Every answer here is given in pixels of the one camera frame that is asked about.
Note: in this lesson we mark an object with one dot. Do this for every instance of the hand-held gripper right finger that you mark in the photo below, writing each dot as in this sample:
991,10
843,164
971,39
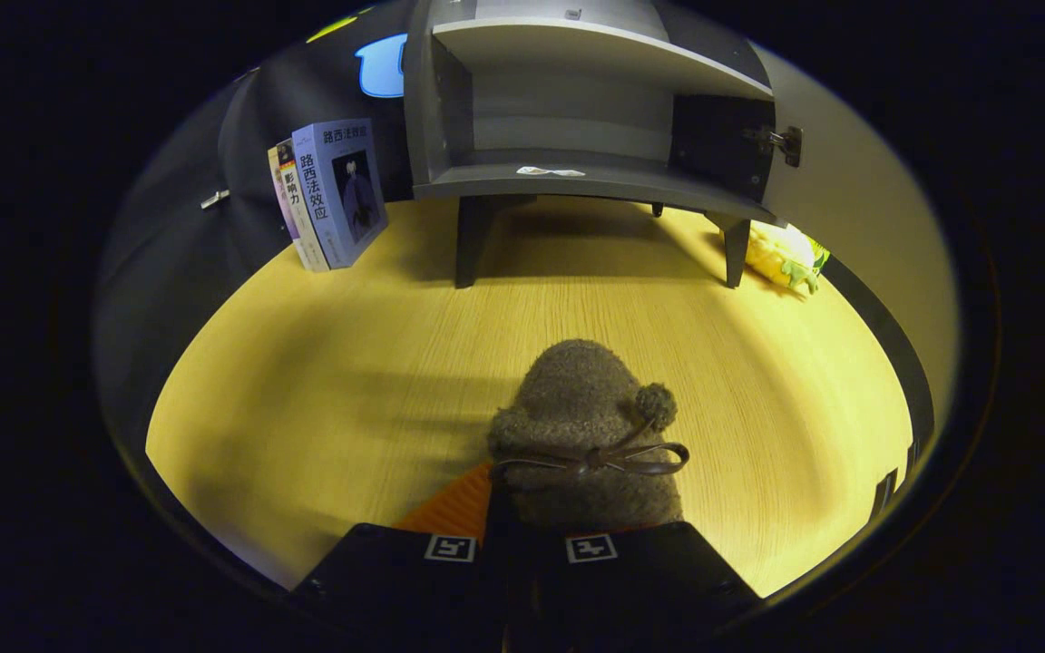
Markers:
649,580

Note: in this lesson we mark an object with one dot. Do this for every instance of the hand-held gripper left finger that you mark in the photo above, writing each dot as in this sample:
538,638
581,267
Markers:
395,580

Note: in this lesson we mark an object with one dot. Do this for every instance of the brown fuzzy shoe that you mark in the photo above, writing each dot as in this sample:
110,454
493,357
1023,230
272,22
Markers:
577,399

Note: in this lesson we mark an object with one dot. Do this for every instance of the grey shoe cabinet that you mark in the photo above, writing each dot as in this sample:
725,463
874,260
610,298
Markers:
631,181

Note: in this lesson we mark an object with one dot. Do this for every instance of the metal door hinge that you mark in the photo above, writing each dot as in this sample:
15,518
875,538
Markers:
781,141

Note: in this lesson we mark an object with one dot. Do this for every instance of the yellow perforated ball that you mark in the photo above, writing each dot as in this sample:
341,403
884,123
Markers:
772,249

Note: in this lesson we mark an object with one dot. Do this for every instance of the purple paperback book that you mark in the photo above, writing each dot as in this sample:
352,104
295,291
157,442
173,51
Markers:
346,190

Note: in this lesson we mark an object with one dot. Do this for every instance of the black backdrop cloth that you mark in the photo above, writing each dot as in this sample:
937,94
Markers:
178,236

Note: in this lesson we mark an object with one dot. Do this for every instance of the yellow-spined book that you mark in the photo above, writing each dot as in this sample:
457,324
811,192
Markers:
275,177

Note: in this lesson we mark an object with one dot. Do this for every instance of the white clothes peg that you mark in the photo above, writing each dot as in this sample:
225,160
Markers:
214,199

